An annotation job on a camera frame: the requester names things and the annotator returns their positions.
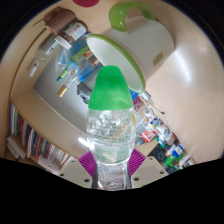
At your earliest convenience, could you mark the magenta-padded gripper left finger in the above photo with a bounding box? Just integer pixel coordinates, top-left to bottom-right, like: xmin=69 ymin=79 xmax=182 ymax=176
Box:
xmin=57 ymin=149 xmax=98 ymax=190

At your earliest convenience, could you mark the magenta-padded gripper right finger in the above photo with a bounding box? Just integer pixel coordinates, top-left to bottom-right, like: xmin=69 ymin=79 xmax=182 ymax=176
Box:
xmin=128 ymin=148 xmax=170 ymax=190

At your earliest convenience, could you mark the clear bottle with green cap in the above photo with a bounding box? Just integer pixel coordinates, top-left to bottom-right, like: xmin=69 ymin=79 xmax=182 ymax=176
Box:
xmin=86 ymin=65 xmax=137 ymax=191

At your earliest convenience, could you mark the red and white small box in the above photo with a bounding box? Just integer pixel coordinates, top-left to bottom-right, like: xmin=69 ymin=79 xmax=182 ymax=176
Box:
xmin=141 ymin=129 xmax=157 ymax=144

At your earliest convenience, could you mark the wooden shelf unit with books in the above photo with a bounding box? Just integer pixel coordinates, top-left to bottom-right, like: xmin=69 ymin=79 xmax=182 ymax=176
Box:
xmin=4 ymin=89 xmax=88 ymax=175

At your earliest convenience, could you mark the grey shaker bottle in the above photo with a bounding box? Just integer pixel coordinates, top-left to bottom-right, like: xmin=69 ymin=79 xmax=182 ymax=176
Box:
xmin=77 ymin=81 xmax=98 ymax=105

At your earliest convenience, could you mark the clear bottle with yellow cap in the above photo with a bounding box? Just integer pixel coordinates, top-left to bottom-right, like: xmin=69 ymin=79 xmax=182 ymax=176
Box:
xmin=56 ymin=60 xmax=98 ymax=98

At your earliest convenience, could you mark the green glass bottle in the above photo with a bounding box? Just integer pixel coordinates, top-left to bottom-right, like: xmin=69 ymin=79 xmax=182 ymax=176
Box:
xmin=56 ymin=46 xmax=88 ymax=83

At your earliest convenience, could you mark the tall clear glass bottle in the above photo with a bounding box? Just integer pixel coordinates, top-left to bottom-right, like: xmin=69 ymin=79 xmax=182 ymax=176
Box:
xmin=28 ymin=32 xmax=63 ymax=78

